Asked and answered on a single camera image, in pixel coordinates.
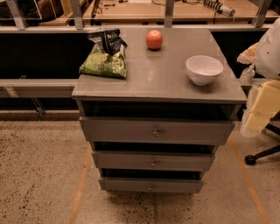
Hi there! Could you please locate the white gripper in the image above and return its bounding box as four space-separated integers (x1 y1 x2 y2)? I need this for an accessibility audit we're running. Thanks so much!
237 43 280 133

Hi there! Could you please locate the white bowl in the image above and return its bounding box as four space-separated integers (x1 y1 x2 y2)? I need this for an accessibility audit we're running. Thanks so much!
185 55 224 86

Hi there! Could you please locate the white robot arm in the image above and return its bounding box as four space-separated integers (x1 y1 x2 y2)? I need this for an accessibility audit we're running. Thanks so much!
237 18 280 137

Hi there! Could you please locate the dark blue chip bag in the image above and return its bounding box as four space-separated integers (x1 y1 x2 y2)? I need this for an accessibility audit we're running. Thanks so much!
87 29 128 55

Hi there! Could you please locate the green jalapeno chip bag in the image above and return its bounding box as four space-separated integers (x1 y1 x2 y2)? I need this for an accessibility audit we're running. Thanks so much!
79 45 127 80

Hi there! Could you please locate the black office chair base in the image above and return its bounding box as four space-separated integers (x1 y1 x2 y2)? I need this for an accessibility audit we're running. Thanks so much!
244 124 280 165

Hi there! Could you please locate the black white power strip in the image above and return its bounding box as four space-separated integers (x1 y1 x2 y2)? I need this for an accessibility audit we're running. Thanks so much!
203 0 235 17

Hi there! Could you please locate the grey drawer cabinet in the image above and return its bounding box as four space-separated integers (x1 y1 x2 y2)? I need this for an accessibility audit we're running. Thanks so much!
72 28 246 181

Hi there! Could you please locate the red apple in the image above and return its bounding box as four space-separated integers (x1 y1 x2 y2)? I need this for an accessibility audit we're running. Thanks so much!
146 30 163 50

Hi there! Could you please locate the top grey drawer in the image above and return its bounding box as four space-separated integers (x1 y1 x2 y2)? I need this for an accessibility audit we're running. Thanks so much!
80 116 234 145

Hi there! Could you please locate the grey drawer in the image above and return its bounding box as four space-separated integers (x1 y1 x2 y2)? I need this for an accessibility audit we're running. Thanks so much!
93 150 214 172
80 116 234 145
99 177 204 193

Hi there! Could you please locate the middle grey drawer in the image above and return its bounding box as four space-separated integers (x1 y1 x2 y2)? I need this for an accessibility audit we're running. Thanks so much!
93 150 214 172

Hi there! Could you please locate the bottom grey drawer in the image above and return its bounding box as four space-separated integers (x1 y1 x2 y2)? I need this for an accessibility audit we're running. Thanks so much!
99 177 204 193

